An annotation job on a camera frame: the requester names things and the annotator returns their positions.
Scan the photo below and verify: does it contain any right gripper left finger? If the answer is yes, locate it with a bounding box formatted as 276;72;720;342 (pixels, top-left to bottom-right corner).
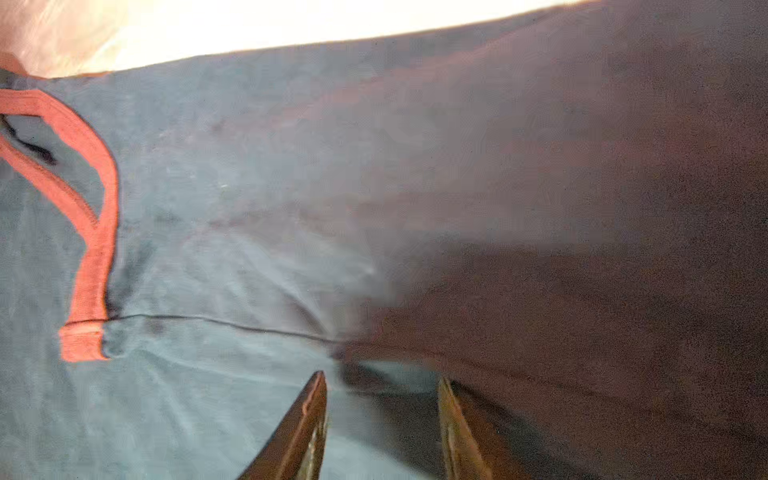
239;371;328;480

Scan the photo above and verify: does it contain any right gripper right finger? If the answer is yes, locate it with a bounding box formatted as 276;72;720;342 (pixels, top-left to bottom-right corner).
437;377;532;480

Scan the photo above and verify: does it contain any navy tank top red trim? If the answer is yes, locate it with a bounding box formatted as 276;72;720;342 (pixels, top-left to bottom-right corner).
1;1;767;479

